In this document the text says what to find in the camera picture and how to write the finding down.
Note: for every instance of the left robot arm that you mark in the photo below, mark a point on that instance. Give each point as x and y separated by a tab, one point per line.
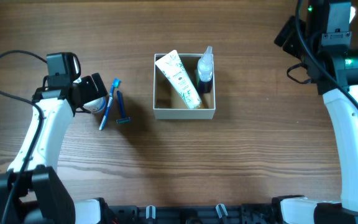
30	190

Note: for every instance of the white cardboard box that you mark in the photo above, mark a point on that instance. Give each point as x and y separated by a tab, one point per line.
169	105

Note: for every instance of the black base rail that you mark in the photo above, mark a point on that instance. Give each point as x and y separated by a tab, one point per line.
254	213

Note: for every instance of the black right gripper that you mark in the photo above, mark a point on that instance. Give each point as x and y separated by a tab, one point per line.
289	45

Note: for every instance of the white leaf-print tube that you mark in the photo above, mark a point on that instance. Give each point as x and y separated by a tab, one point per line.
173	69

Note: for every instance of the clear spray bottle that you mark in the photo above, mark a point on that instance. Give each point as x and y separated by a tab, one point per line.
204	74

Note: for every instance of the blue disposable razor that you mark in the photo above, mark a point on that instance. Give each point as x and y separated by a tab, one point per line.
124	118

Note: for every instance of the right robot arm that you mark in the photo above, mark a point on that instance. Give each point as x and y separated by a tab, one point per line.
322	44

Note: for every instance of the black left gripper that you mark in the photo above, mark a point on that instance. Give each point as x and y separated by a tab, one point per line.
91	92

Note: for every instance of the cotton swab tub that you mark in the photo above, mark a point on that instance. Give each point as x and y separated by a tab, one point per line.
95	106

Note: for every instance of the blue white toothbrush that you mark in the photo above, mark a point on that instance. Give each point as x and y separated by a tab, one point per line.
115	85

